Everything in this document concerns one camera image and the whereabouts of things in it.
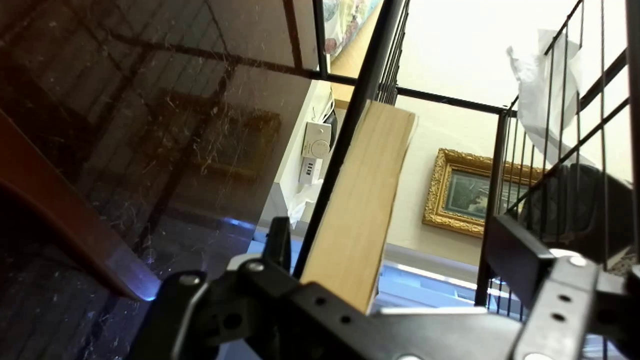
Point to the gold framed painting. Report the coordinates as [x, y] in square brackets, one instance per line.
[466, 197]

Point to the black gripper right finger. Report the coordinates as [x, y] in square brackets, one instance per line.
[516, 261]

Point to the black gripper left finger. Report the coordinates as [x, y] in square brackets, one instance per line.
[279, 240]

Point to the beige box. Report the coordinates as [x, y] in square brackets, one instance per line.
[360, 207]

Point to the white paper towel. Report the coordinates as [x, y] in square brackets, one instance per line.
[532, 86]

